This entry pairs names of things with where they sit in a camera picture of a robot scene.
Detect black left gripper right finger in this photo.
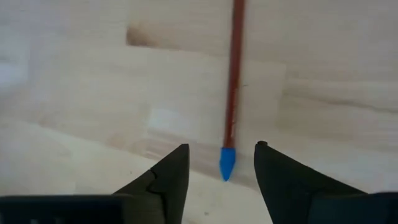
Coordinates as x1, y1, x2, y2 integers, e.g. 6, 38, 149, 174
253, 140, 368, 224

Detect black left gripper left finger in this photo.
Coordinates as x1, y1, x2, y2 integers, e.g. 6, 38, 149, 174
113, 143, 190, 224

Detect brown pencil with blue cap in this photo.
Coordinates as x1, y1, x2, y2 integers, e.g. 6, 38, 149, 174
219, 0, 246, 182

